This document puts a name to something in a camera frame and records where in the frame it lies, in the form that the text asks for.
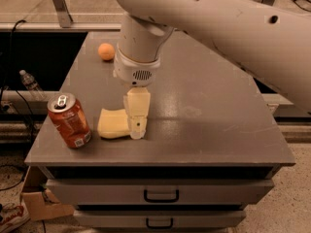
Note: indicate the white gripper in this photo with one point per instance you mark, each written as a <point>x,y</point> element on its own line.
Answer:
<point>134,72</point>

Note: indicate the grey drawer cabinet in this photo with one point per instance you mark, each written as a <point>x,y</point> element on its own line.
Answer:
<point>207,121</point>

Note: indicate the orange ball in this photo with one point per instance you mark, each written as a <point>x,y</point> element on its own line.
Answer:
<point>106,52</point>

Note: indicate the cardboard box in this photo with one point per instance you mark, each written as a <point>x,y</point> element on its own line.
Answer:
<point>39,200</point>

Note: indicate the red white sneaker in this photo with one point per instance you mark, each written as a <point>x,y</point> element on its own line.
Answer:
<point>12,217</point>

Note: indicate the clear plastic water bottle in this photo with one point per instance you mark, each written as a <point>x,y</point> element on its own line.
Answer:
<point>32,86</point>

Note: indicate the yellow sponge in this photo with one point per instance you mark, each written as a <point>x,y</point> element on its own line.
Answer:
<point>112,124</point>

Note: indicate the left metal bracket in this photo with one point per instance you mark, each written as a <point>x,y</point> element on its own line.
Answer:
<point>63,14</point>

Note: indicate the red coke can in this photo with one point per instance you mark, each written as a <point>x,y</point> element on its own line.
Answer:
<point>68,117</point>

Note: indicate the grey drawer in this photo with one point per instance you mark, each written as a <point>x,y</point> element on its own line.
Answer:
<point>159,191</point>
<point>159,220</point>

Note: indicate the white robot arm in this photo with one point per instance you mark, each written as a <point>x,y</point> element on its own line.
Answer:
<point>270,44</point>

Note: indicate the lower grey drawer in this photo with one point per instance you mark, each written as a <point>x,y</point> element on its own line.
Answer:
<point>159,220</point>

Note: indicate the upper grey drawer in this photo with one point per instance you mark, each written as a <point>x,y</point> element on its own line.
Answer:
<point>159,191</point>

